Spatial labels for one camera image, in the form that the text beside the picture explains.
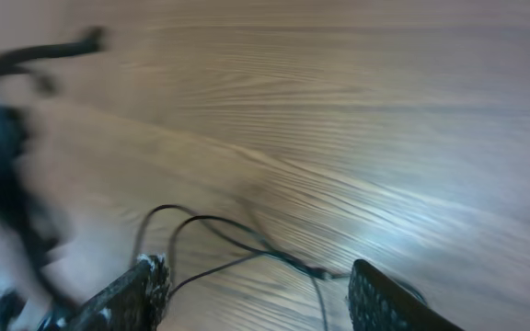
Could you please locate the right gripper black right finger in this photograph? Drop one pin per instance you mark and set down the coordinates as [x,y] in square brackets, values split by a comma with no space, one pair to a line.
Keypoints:
[380,303]

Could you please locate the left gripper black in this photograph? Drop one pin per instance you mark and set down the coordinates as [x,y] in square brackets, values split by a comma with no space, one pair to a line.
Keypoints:
[26,214]

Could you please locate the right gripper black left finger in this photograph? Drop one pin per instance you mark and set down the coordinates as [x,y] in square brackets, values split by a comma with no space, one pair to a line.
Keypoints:
[135,301]

